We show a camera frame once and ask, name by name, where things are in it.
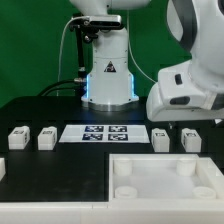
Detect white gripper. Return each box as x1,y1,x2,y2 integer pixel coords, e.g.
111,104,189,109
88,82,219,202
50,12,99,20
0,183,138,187
146,60,224,122

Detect white square tabletop part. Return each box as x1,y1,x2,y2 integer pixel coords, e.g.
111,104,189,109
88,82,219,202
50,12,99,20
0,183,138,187
109,154,224,201

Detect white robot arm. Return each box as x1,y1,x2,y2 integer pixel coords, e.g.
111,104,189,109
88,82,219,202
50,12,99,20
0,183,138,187
70,0,224,121

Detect white sheet with tags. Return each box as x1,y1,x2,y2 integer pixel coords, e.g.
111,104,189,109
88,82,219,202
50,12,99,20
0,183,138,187
59,124,150,143

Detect white obstacle fence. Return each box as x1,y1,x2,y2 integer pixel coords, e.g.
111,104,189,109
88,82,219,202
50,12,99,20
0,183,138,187
0,200,224,224

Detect black base cables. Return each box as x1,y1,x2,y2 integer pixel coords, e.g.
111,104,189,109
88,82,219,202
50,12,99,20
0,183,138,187
37,78,88,98

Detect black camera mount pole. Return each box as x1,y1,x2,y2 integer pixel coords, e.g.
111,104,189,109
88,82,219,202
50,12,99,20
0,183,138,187
75,26,86,79

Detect black camera on mount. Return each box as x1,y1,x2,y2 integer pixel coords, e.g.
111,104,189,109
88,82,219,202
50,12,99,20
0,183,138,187
69,15,122,30

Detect white camera cable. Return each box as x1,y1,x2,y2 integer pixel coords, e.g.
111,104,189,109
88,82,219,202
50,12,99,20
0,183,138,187
55,17,78,98

